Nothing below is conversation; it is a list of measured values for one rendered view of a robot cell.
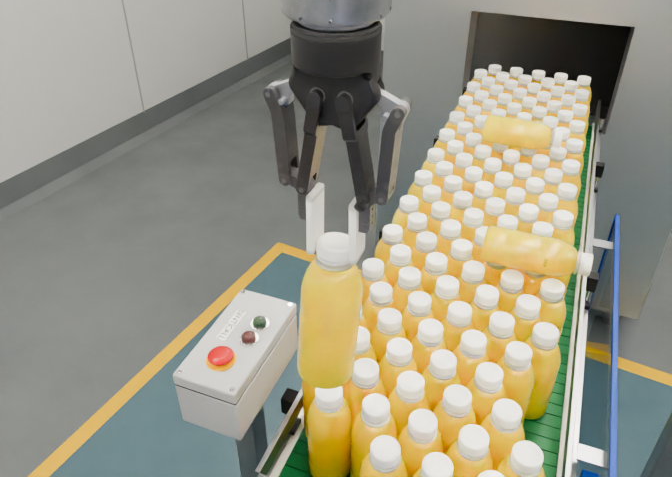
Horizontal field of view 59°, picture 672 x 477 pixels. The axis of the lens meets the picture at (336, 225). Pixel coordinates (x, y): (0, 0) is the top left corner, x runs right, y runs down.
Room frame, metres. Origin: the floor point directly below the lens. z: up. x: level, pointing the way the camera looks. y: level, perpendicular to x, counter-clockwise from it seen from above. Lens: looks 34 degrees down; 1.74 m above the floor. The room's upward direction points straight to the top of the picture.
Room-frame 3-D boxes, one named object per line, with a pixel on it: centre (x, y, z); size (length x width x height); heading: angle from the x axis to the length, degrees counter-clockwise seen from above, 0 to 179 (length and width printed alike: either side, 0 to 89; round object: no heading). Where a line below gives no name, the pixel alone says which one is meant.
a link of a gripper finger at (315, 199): (0.50, 0.02, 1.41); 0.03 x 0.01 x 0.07; 158
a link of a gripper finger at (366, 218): (0.48, -0.04, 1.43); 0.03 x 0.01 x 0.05; 68
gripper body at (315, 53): (0.50, 0.00, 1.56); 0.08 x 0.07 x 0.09; 68
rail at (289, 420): (1.25, -0.18, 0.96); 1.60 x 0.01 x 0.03; 158
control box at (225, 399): (0.65, 0.15, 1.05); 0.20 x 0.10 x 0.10; 158
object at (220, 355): (0.60, 0.16, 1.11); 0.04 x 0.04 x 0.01
